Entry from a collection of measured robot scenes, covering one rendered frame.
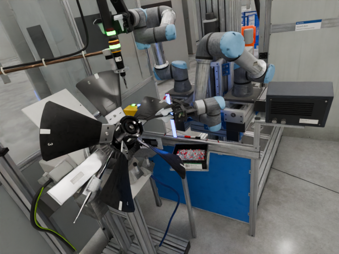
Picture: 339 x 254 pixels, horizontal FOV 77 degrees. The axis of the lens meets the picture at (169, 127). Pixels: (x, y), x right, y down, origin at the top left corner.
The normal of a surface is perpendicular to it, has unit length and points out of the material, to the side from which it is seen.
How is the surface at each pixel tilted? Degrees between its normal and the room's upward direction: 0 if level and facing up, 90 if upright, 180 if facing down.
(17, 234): 90
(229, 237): 0
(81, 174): 50
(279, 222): 0
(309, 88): 15
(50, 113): 70
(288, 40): 91
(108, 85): 40
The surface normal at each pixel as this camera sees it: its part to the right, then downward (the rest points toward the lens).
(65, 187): 0.57, -0.47
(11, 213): 0.88, 0.10
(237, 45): 0.53, 0.27
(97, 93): -0.04, -0.23
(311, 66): -0.44, 0.52
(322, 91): -0.28, -0.69
